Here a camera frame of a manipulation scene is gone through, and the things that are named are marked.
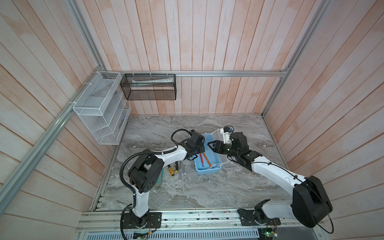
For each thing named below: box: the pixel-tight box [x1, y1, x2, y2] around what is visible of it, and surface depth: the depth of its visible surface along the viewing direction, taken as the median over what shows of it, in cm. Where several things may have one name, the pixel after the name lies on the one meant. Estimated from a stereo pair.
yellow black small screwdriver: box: [174, 161, 179, 173], surface depth 92 cm
